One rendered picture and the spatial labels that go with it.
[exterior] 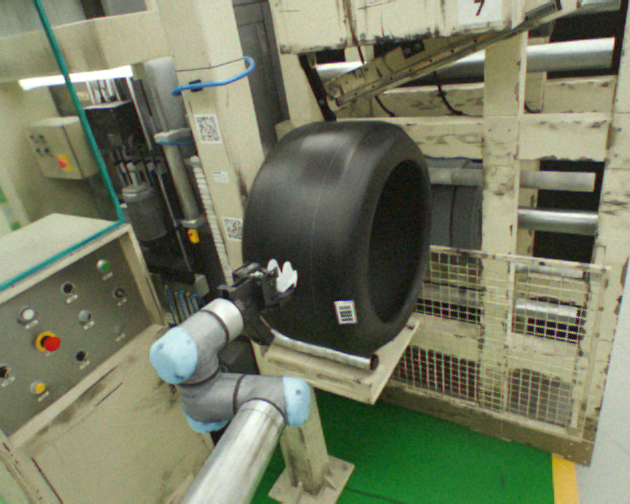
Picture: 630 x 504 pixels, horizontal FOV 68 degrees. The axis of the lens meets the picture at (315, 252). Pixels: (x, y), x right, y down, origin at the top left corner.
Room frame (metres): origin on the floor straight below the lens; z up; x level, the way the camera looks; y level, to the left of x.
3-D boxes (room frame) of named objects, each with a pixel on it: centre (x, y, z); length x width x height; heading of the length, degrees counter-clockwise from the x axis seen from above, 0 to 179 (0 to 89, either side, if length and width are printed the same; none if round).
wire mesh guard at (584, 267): (1.30, -0.42, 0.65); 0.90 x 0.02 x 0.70; 55
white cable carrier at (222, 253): (1.31, 0.27, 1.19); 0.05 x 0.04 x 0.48; 145
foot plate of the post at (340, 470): (1.29, 0.18, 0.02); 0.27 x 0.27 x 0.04; 55
